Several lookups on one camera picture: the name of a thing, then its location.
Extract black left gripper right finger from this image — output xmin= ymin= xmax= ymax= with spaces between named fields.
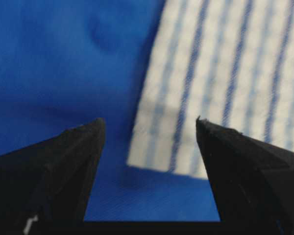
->
xmin=196 ymin=118 xmax=294 ymax=235

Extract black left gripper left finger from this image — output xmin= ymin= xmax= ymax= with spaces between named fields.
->
xmin=0 ymin=118 xmax=105 ymax=235

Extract blue white striped towel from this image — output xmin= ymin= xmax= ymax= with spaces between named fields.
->
xmin=126 ymin=0 xmax=294 ymax=179

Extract blue tablecloth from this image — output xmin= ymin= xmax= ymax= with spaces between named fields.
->
xmin=0 ymin=0 xmax=219 ymax=221

